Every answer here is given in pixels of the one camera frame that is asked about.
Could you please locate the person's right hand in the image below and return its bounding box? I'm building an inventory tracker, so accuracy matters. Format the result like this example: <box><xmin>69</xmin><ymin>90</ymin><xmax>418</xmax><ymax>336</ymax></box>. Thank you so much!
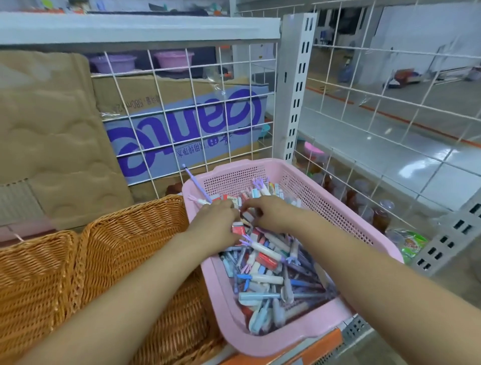
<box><xmin>240</xmin><ymin>195</ymin><xmax>303</xmax><ymax>234</ymax></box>

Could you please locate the person's left hand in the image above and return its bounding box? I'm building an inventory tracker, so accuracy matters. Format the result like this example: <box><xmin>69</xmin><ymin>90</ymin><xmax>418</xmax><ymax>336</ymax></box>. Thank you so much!
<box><xmin>185</xmin><ymin>199</ymin><xmax>241</xmax><ymax>256</ymax></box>

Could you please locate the person's left forearm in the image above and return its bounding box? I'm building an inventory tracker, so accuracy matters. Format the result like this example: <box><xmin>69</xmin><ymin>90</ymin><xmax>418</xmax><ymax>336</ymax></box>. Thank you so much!
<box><xmin>15</xmin><ymin>230</ymin><xmax>222</xmax><ymax>365</ymax></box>

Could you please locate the person's right forearm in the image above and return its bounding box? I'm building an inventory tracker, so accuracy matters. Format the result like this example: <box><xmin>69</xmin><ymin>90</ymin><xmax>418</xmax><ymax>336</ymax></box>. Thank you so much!
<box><xmin>289</xmin><ymin>212</ymin><xmax>481</xmax><ymax>365</ymax></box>

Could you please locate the pink plastic basket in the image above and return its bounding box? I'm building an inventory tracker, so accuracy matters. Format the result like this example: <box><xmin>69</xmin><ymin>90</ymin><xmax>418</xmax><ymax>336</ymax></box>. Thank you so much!
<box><xmin>182</xmin><ymin>158</ymin><xmax>404</xmax><ymax>358</ymax></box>

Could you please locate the pile of pastel pens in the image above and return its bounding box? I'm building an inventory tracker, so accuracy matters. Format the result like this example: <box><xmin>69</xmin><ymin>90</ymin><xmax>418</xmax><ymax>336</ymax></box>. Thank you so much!
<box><xmin>210</xmin><ymin>180</ymin><xmax>331</xmax><ymax>336</ymax></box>

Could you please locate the pink plastic lid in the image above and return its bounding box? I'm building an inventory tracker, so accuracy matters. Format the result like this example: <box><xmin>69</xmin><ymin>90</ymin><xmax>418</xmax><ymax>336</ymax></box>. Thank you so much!
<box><xmin>304</xmin><ymin>141</ymin><xmax>326</xmax><ymax>161</ymax></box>

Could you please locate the cardboard box with purple print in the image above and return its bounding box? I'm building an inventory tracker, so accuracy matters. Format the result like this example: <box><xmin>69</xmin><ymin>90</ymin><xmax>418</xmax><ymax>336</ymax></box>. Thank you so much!
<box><xmin>91</xmin><ymin>74</ymin><xmax>270</xmax><ymax>204</ymax></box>

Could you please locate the woven wicker basket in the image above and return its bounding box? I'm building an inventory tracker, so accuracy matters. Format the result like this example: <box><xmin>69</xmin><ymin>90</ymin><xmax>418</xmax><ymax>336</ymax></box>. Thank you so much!
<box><xmin>77</xmin><ymin>195</ymin><xmax>226</xmax><ymax>365</ymax></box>
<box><xmin>0</xmin><ymin>230</ymin><xmax>80</xmax><ymax>365</ymax></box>

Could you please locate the row of brown bottles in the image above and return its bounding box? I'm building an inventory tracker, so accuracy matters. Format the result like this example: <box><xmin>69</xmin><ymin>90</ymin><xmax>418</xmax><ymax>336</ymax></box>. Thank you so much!
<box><xmin>297</xmin><ymin>150</ymin><xmax>397</xmax><ymax>234</ymax></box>

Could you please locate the pink plastic basin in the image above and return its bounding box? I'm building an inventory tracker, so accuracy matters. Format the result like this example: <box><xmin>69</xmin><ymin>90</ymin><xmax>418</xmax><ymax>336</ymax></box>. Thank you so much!
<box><xmin>153</xmin><ymin>50</ymin><xmax>195</xmax><ymax>73</ymax></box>

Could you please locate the green snack packet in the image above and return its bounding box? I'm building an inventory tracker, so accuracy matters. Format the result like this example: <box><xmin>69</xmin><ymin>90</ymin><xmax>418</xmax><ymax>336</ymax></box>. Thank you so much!
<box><xmin>387</xmin><ymin>228</ymin><xmax>430</xmax><ymax>260</ymax></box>

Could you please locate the purple plastic basin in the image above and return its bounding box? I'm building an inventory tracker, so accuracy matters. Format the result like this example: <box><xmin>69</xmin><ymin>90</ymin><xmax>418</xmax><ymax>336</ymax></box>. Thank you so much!
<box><xmin>89</xmin><ymin>54</ymin><xmax>138</xmax><ymax>74</ymax></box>

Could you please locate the brown flat cardboard sheet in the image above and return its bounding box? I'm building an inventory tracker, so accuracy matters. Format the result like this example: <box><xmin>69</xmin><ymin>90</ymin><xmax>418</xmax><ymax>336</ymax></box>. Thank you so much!
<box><xmin>0</xmin><ymin>51</ymin><xmax>135</xmax><ymax>231</ymax></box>

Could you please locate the white metal shelf board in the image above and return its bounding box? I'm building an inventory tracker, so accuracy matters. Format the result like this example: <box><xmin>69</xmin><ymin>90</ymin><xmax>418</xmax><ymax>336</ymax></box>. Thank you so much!
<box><xmin>0</xmin><ymin>11</ymin><xmax>282</xmax><ymax>51</ymax></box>

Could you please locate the white wire mesh panel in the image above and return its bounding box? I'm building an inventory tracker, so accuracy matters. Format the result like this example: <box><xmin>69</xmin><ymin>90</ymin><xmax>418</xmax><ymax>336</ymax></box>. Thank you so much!
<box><xmin>293</xmin><ymin>0</ymin><xmax>481</xmax><ymax>256</ymax></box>
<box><xmin>90</xmin><ymin>42</ymin><xmax>280</xmax><ymax>187</ymax></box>

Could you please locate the white slotted shelf post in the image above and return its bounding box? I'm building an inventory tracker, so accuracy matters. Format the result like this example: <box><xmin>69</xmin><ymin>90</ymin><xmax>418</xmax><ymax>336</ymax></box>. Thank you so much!
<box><xmin>410</xmin><ymin>190</ymin><xmax>481</xmax><ymax>278</ymax></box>
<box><xmin>271</xmin><ymin>12</ymin><xmax>318</xmax><ymax>164</ymax></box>

